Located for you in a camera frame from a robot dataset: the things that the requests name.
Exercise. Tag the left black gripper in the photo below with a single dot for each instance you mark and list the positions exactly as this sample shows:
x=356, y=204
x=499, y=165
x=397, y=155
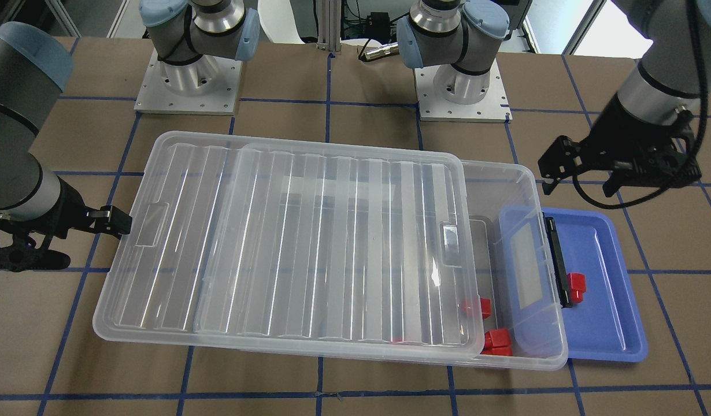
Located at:
x=614, y=140

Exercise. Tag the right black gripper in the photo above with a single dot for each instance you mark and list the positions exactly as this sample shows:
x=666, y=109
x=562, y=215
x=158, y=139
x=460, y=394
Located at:
x=70, y=208

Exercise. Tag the red block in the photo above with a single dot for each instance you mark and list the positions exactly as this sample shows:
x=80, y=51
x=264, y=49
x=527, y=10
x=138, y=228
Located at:
x=477, y=308
x=497, y=342
x=577, y=287

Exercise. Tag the clear plastic box lid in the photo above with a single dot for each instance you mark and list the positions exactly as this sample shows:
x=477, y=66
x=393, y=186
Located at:
x=164, y=273

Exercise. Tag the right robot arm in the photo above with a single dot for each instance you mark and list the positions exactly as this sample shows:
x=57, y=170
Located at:
x=199, y=50

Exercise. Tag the clear plastic storage box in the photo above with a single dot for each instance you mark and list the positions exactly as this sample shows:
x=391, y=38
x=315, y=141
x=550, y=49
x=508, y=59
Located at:
x=523, y=260

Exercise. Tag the blue plastic tray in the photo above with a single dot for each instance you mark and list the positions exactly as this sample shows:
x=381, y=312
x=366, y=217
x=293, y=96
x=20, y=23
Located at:
x=606, y=325

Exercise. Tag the black box latch handle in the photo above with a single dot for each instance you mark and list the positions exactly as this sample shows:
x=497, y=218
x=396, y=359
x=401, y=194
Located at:
x=559, y=266

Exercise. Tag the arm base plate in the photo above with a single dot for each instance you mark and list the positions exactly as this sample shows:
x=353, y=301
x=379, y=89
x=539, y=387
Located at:
x=210, y=86
x=445, y=95

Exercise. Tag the aluminium frame post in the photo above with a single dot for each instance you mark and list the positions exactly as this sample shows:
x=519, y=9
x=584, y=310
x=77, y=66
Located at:
x=329, y=20

